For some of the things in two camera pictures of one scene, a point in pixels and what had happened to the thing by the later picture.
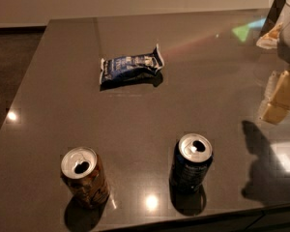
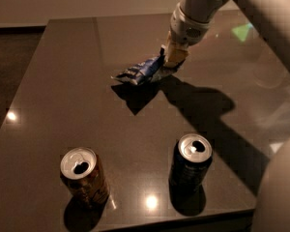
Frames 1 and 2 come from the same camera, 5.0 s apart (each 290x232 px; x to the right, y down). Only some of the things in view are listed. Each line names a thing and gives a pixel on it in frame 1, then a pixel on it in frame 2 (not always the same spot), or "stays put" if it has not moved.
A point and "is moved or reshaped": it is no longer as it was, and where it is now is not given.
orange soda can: [83, 175] stays put
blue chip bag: [126, 71] is moved or reshaped
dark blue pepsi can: [190, 162] stays put
